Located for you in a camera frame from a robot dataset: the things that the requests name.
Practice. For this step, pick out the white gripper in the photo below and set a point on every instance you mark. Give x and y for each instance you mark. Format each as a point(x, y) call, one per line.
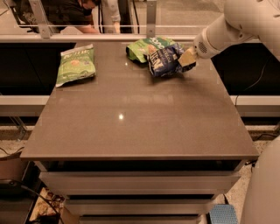
point(203, 44)

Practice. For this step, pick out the blue Kettle chip bag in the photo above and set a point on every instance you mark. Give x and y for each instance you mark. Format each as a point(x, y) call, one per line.
point(165, 62)

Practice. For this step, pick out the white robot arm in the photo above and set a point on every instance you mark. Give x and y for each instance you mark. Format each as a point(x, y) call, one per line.
point(241, 21)

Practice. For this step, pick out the green rice chip bag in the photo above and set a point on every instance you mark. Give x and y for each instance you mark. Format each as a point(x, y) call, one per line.
point(140, 49)

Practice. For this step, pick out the green Kettle chip bag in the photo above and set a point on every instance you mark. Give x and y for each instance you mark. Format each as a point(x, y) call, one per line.
point(76, 64)

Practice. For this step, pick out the grey drawer cabinet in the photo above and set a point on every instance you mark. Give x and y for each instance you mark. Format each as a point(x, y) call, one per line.
point(127, 147)

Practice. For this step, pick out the metal guard railing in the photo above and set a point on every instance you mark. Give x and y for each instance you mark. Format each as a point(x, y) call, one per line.
point(180, 20)

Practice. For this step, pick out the blue perforated box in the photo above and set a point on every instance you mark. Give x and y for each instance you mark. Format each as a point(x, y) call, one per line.
point(222, 214)

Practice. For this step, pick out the snack box on floor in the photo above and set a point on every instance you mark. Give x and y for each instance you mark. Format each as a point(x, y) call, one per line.
point(48, 208)

